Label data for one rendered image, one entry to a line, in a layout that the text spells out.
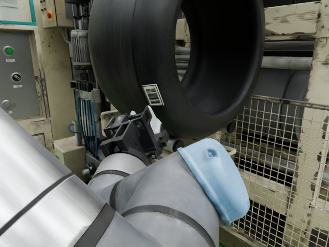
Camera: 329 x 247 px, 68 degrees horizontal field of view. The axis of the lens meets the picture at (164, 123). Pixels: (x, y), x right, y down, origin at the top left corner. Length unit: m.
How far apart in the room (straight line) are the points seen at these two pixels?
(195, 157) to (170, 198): 0.05
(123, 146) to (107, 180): 0.07
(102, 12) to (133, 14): 0.13
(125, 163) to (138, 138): 0.09
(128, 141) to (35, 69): 0.86
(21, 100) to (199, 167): 1.02
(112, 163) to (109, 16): 0.44
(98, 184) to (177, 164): 0.12
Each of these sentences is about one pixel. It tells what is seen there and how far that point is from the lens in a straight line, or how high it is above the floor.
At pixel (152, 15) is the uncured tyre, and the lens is 0.59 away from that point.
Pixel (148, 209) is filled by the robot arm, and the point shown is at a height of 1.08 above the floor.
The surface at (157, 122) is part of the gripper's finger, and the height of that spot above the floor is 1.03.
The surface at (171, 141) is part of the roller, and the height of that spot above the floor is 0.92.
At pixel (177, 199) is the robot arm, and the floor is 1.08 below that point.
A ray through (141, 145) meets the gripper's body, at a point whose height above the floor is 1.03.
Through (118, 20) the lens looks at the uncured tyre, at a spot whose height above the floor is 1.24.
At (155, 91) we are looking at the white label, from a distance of 0.59.
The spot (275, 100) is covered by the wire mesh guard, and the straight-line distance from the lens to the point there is 1.05.
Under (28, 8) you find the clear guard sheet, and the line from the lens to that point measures 1.15.
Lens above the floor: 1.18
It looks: 16 degrees down
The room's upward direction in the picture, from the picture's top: straight up
